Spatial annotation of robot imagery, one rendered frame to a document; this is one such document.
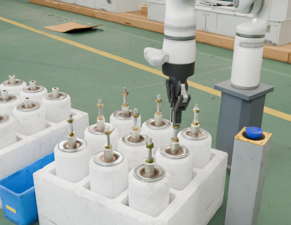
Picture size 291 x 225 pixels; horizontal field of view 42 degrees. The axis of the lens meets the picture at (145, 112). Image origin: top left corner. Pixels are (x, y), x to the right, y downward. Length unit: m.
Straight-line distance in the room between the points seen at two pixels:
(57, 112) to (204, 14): 2.21
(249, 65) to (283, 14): 1.73
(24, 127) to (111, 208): 0.48
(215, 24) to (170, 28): 2.42
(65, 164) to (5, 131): 0.27
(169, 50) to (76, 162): 0.37
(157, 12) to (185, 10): 2.89
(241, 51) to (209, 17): 2.04
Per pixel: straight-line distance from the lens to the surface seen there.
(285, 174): 1.42
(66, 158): 0.96
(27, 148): 1.20
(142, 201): 0.86
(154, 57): 0.80
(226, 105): 1.30
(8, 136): 1.18
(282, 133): 1.71
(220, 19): 3.20
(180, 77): 0.84
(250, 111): 1.28
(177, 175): 0.94
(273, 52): 2.86
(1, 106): 1.32
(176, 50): 0.82
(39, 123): 1.25
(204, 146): 1.02
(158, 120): 1.08
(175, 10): 0.83
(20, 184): 1.20
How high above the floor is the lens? 0.72
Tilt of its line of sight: 24 degrees down
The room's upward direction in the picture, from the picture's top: 1 degrees clockwise
